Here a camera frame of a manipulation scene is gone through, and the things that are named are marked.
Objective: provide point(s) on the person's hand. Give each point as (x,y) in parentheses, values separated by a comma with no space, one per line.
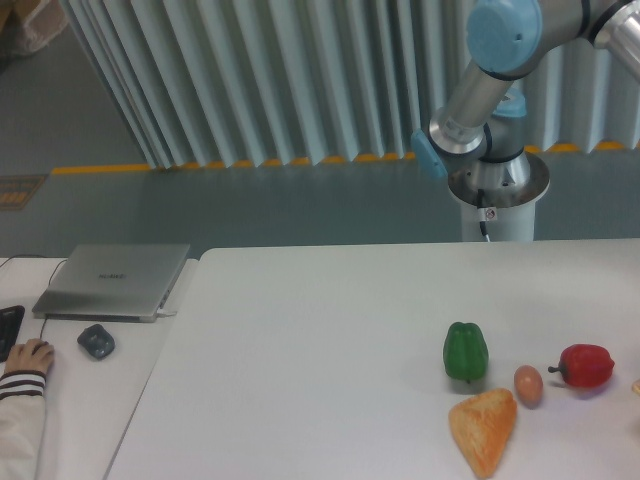
(21,360)

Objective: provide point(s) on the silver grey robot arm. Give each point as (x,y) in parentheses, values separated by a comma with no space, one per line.
(540,72)

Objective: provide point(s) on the forearm in striped sleeve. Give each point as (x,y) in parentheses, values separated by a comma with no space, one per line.
(23,411)

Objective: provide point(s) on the green bell pepper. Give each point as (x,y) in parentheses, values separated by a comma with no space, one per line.
(465,352)

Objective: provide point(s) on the red bell pepper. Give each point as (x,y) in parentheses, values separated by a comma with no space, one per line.
(584,366)

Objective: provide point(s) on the black computer mouse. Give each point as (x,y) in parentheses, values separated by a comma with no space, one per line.
(42,349)

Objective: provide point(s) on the black keyboard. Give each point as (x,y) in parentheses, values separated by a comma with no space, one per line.
(10,324)

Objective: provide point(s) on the dark grey earbuds case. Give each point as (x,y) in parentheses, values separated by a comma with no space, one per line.
(97,342)

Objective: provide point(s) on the silver closed laptop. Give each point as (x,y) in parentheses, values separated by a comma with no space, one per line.
(113,282)

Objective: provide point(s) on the white laptop charger plug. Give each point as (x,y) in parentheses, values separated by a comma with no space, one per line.
(162,313)

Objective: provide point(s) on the white pleated partition screen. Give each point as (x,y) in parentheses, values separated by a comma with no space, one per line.
(229,81)

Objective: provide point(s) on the cardboard box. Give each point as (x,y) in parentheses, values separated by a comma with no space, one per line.
(29,26)

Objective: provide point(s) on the orange triangular bread slice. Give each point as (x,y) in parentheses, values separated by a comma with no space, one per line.
(481,427)

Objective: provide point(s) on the brown egg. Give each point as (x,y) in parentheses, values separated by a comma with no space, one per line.
(528,385)

